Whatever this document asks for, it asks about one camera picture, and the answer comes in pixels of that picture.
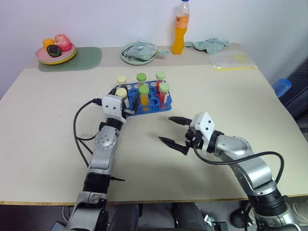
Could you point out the blue test tube rack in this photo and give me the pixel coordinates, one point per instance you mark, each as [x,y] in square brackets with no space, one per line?
[154,102]

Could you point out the black box under table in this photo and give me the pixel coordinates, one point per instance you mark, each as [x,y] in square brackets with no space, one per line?
[216,223]

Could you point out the yellow plate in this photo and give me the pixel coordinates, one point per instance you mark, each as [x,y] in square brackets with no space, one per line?
[62,61]

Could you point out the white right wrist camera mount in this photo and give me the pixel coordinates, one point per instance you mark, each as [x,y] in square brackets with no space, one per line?
[204,125]

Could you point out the grey box under table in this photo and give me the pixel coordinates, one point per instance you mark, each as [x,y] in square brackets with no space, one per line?
[59,226]

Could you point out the green cap orange test tube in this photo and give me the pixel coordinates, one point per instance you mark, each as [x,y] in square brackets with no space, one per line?
[144,97]

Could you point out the cream cap dark test tube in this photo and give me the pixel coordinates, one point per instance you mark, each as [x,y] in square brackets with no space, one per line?
[121,81]

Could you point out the clear zip plastic bag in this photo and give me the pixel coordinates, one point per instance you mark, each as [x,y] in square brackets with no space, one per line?
[231,61]

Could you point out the black carbon fibre object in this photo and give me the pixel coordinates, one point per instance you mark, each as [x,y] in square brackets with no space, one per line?
[297,96]

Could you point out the green cap red test tube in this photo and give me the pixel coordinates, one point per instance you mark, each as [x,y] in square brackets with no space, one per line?
[160,79]
[164,95]

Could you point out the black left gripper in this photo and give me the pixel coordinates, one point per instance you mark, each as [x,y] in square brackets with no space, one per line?
[127,111]

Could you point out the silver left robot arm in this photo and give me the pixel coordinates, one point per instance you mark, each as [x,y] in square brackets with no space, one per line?
[103,144]

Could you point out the green placemat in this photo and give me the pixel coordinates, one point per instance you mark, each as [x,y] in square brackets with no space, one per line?
[84,60]

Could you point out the crumpled green cloth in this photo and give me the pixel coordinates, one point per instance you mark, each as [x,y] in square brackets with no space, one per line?
[209,45]

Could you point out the black rounded shoe shape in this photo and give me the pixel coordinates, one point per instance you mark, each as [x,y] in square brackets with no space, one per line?
[237,217]

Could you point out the dark grey rounded shape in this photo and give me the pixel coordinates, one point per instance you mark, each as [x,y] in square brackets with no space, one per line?
[188,216]

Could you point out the orange drink bottle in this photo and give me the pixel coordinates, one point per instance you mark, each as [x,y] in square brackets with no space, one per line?
[179,36]

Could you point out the dark toy food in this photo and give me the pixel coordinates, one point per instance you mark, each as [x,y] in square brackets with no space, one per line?
[53,50]

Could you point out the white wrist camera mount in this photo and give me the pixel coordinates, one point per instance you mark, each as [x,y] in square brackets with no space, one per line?
[204,125]
[111,106]

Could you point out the orange toy food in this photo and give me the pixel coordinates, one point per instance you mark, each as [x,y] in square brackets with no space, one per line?
[47,43]

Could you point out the blue ribbed cup stack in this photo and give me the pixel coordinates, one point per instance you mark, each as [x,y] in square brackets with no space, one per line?
[282,87]

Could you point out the light green plate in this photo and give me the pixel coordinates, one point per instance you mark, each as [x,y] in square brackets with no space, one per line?
[125,57]

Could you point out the pink toy food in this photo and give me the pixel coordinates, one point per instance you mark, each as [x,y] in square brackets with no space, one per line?
[63,42]

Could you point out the pink plate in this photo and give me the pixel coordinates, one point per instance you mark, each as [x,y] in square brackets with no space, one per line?
[43,54]

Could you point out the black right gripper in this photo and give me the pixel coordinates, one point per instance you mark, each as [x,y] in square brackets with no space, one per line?
[193,139]

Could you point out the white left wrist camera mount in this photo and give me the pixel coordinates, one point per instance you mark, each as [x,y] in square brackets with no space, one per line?
[111,106]

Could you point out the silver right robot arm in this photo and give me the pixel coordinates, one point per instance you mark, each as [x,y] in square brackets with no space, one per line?
[250,166]

